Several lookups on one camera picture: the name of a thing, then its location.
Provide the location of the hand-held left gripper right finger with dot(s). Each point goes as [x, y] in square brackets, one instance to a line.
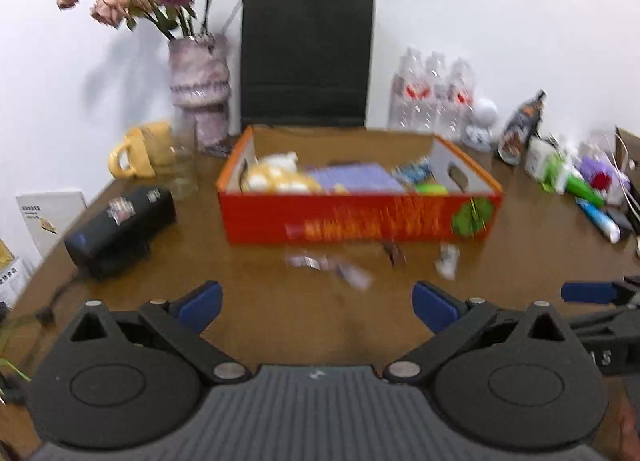
[435, 308]

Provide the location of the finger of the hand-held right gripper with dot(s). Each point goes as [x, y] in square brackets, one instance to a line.
[590, 292]
[607, 319]

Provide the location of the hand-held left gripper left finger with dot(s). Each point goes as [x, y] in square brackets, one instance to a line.
[200, 307]

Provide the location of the red cardboard box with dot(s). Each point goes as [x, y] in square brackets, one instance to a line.
[350, 221]

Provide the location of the purple burlap pouch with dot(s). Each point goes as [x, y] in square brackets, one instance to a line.
[355, 178]

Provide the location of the wooden desktop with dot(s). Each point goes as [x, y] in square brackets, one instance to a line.
[280, 311]

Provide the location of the person's right hand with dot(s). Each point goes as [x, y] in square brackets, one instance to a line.
[629, 423]

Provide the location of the clear plastic packet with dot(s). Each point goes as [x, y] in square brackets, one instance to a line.
[447, 261]
[305, 261]

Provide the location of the brown small candy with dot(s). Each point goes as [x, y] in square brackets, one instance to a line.
[395, 252]

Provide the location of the blue and white tube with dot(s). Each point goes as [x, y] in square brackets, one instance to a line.
[600, 221]

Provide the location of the silver candy wrapper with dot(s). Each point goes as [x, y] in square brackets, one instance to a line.
[350, 275]

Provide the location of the green tube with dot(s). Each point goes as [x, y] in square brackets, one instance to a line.
[585, 190]

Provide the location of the black case with stickers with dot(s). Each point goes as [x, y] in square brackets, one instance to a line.
[120, 231]

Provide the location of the purple bag with red flower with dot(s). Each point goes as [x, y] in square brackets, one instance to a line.
[600, 173]

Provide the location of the green round item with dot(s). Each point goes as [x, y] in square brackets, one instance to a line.
[431, 188]

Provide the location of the green liquid spray bottle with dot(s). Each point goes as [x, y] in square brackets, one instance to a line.
[557, 171]

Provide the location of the brown paper bag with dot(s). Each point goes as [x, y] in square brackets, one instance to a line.
[630, 166]

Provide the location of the blue snack packet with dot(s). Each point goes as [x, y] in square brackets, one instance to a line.
[412, 172]

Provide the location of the clear glass cup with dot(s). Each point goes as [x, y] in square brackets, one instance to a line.
[175, 166]

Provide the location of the white and yellow plush toy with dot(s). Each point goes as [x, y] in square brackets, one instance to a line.
[280, 176]

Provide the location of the yellow mug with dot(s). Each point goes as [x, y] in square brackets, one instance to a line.
[130, 153]

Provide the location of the white booklet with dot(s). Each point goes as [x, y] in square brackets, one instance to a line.
[50, 221]

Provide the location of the decorated bottle-shaped ornament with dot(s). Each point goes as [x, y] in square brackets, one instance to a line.
[520, 131]

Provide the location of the white robot-shaped speaker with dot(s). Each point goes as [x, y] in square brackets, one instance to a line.
[481, 123]

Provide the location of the colourful packaging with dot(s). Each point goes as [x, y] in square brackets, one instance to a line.
[12, 271]

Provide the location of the clear water bottle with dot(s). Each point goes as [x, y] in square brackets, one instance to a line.
[459, 101]
[434, 96]
[406, 91]

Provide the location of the purple ceramic vase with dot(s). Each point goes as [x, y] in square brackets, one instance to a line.
[200, 86]

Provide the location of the black paper bag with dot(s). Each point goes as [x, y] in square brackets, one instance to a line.
[305, 56]

